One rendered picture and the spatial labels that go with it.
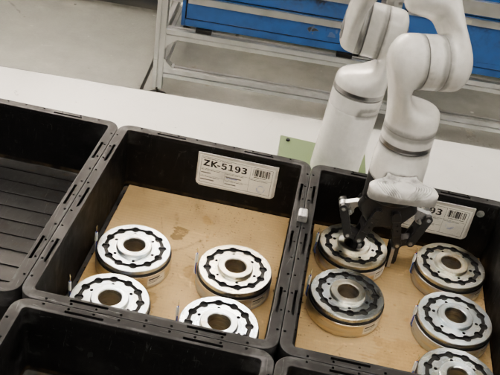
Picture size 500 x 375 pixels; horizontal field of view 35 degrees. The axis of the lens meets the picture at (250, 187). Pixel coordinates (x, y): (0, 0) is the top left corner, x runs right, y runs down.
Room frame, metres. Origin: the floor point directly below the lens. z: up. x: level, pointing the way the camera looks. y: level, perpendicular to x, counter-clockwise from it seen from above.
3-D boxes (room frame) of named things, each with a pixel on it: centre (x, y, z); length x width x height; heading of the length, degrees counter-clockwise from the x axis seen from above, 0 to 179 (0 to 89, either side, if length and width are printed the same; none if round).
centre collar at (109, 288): (0.72, 0.15, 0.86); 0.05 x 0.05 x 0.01
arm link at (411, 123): (0.92, -0.19, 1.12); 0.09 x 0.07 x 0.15; 104
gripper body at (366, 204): (0.92, -0.19, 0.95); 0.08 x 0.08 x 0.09
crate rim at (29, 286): (0.83, 0.08, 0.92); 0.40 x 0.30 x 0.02; 176
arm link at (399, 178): (0.90, -0.20, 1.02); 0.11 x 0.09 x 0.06; 3
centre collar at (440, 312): (0.80, -0.30, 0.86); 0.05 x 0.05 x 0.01
